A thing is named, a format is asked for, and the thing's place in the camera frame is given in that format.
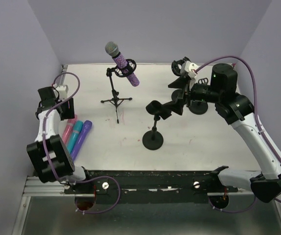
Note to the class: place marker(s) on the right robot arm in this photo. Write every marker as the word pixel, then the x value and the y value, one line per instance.
pixel 238 112

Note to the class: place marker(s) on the teal microphone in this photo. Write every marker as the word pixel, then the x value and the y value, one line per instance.
pixel 74 135

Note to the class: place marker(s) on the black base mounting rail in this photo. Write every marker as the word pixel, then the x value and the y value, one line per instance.
pixel 150 187

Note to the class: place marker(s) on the pink microphone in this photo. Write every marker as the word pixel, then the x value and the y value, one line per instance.
pixel 68 129

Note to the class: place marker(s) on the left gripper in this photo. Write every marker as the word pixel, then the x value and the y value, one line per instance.
pixel 70 113

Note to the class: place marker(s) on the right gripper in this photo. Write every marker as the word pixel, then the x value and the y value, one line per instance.
pixel 180 82

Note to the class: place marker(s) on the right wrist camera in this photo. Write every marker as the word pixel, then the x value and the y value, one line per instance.
pixel 189 69

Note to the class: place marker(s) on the black tripod shock-mount stand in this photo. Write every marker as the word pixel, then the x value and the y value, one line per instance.
pixel 115 100

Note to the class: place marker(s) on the black round-base clip stand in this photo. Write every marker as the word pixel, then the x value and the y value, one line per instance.
pixel 153 139

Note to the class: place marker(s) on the plain purple microphone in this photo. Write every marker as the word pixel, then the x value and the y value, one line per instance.
pixel 86 127

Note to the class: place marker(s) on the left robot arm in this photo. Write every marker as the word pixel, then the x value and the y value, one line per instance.
pixel 48 153

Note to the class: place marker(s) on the black shock-mount desk stand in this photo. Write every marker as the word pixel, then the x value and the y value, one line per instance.
pixel 175 67

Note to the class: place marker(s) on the purple glitter microphone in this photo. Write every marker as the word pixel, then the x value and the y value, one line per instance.
pixel 124 66

